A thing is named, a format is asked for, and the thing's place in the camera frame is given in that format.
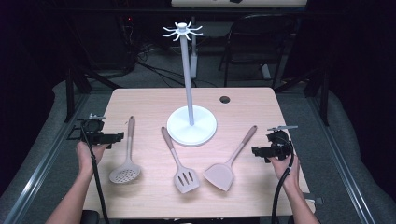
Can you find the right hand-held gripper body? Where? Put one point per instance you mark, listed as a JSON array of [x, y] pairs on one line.
[[280, 146]]

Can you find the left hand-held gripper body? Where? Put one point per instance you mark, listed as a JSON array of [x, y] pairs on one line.
[[93, 135]]

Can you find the beige skimmer spoon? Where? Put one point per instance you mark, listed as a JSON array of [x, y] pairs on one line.
[[126, 174]]

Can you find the beige solid spatula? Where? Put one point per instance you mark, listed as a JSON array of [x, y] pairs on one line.
[[220, 175]]

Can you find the white utensil rack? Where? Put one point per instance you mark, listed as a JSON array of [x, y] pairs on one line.
[[191, 127]]

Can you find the beige slotted spatula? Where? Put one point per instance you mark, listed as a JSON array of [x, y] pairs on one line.
[[186, 179]]

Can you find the person's left hand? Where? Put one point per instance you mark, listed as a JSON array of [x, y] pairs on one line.
[[85, 155]]

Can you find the person's right hand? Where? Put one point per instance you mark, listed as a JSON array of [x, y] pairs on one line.
[[288, 171]]

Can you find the black metal stand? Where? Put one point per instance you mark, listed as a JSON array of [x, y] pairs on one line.
[[323, 93], [70, 93]]

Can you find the grey table clamp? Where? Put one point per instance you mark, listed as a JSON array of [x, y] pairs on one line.
[[313, 199]]

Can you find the black rounded object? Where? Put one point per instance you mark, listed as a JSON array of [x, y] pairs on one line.
[[90, 217]]

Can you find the black chair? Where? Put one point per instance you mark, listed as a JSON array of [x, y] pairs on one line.
[[258, 34]]

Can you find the aluminium rail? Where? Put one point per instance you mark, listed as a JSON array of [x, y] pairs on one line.
[[40, 174], [345, 174]]

